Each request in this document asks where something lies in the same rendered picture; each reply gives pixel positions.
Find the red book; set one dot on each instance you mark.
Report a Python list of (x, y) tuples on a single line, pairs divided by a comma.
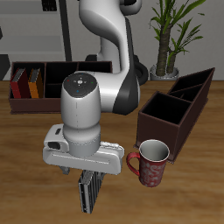
[(19, 86)]

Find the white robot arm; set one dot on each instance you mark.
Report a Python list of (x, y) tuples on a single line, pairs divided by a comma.
[(81, 108)]

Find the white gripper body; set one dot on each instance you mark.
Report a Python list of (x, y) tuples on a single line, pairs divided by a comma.
[(87, 159)]

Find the orange book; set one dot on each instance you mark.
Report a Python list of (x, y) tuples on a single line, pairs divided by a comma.
[(35, 86)]

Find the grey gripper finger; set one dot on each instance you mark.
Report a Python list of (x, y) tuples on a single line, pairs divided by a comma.
[(102, 176), (65, 170)]

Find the green pot plant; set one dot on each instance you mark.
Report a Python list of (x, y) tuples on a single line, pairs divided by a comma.
[(164, 49)]

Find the red patterned mug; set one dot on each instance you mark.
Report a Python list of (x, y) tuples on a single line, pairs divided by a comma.
[(153, 172)]

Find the black upright post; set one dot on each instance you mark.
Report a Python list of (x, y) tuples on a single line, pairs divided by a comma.
[(65, 32)]

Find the dark brown desk caddy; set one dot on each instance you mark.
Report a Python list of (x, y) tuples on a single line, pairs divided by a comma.
[(35, 105), (163, 131)]

